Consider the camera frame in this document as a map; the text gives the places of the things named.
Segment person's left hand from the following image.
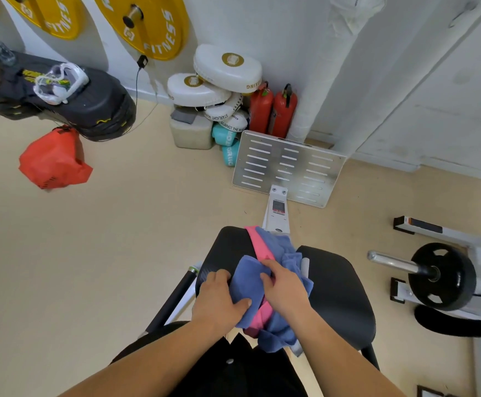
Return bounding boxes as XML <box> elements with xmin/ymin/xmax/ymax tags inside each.
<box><xmin>191</xmin><ymin>269</ymin><xmax>253</xmax><ymax>338</ymax></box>

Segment person's right hand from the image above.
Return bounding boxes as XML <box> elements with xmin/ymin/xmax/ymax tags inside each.
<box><xmin>260</xmin><ymin>259</ymin><xmax>313</xmax><ymax>323</ymax></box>

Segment blue cloth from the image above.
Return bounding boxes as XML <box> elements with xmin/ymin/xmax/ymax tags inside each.
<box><xmin>229</xmin><ymin>227</ymin><xmax>315</xmax><ymax>354</ymax></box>

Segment person's left forearm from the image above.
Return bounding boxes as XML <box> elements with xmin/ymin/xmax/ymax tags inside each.
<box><xmin>58</xmin><ymin>316</ymin><xmax>229</xmax><ymax>397</ymax></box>

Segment person's right forearm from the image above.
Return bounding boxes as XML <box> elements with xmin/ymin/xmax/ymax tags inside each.
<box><xmin>283</xmin><ymin>304</ymin><xmax>407</xmax><ymax>397</ymax></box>

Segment pink cloth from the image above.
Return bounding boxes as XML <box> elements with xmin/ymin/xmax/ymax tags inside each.
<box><xmin>244</xmin><ymin>226</ymin><xmax>277</xmax><ymax>339</ymax></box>

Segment black seat pad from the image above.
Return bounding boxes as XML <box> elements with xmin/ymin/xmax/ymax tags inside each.
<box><xmin>296</xmin><ymin>245</ymin><xmax>377</xmax><ymax>353</ymax></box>
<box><xmin>194</xmin><ymin>226</ymin><xmax>267</xmax><ymax>325</ymax></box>

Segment person's black clothing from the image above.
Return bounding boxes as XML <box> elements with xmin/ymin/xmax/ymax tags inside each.
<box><xmin>109</xmin><ymin>321</ymin><xmax>310</xmax><ymax>397</ymax></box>

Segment white machine beam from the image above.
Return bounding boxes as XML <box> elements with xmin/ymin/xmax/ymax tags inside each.
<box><xmin>261</xmin><ymin>184</ymin><xmax>291</xmax><ymax>235</ymax></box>

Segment slotted metal foot plate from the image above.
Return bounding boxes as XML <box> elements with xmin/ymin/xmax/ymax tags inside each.
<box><xmin>232</xmin><ymin>130</ymin><xmax>348</xmax><ymax>210</ymax></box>

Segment silver barbell sleeve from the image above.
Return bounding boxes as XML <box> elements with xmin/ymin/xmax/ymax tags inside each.
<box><xmin>367</xmin><ymin>250</ymin><xmax>440</xmax><ymax>280</ymax></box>

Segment white boxing pad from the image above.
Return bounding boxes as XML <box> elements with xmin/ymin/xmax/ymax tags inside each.
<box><xmin>193</xmin><ymin>44</ymin><xmax>263</xmax><ymax>95</ymax></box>
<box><xmin>166</xmin><ymin>73</ymin><xmax>232</xmax><ymax>109</ymax></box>
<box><xmin>203</xmin><ymin>92</ymin><xmax>245</xmax><ymax>124</ymax></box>
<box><xmin>217</xmin><ymin>110</ymin><xmax>250</xmax><ymax>133</ymax></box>

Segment translucent white plastic canister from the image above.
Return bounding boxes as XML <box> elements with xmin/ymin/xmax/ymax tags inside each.
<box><xmin>169</xmin><ymin>109</ymin><xmax>215</xmax><ymax>151</ymax></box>

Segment red fire extinguisher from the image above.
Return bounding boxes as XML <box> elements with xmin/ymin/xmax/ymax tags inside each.
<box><xmin>248</xmin><ymin>81</ymin><xmax>274</xmax><ymax>135</ymax></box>
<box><xmin>268</xmin><ymin>83</ymin><xmax>298</xmax><ymax>139</ymax></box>

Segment black weight plate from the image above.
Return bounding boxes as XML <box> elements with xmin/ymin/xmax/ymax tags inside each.
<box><xmin>407</xmin><ymin>242</ymin><xmax>478</xmax><ymax>312</ymax></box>

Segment grey folded cloth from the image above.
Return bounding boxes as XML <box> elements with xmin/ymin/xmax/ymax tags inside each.
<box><xmin>170</xmin><ymin>108</ymin><xmax>196</xmax><ymax>125</ymax></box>

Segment black rubber pad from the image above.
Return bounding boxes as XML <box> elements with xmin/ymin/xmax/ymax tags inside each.
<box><xmin>414</xmin><ymin>304</ymin><xmax>481</xmax><ymax>338</ymax></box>

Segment red bag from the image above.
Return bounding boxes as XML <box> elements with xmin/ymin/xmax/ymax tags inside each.
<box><xmin>18</xmin><ymin>125</ymin><xmax>94</xmax><ymax>191</ymax></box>

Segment black step platform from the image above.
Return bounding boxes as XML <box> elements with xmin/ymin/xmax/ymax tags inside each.
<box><xmin>0</xmin><ymin>51</ymin><xmax>137</xmax><ymax>142</ymax></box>

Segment large yellow weight plate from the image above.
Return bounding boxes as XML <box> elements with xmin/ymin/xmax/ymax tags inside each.
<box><xmin>93</xmin><ymin>0</ymin><xmax>190</xmax><ymax>61</ymax></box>

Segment white goggles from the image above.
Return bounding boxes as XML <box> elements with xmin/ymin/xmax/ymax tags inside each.
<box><xmin>33</xmin><ymin>62</ymin><xmax>90</xmax><ymax>106</ymax></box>

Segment medium yellow weight plate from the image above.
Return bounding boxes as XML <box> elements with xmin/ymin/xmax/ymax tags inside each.
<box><xmin>1</xmin><ymin>0</ymin><xmax>85</xmax><ymax>41</ymax></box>

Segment black machine handle bar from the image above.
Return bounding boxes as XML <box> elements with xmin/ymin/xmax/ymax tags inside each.
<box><xmin>144</xmin><ymin>264</ymin><xmax>202</xmax><ymax>336</ymax></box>

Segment thin black cable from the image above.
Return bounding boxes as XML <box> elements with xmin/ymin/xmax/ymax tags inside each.
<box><xmin>116</xmin><ymin>68</ymin><xmax>160</xmax><ymax>138</ymax></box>

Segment metal wall peg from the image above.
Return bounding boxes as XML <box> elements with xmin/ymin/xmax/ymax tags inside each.
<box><xmin>122</xmin><ymin>4</ymin><xmax>144</xmax><ymax>29</ymax></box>

